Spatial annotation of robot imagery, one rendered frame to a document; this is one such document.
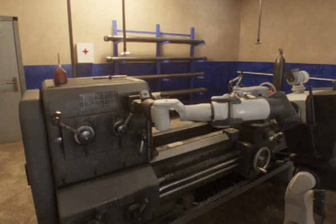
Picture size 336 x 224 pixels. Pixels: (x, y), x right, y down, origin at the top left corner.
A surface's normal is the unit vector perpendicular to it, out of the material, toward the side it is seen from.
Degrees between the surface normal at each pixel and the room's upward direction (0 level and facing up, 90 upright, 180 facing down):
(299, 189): 90
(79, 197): 32
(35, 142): 90
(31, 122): 90
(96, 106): 90
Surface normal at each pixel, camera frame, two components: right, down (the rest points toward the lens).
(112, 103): 0.53, 0.17
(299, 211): -0.77, 0.13
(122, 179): 0.28, -0.74
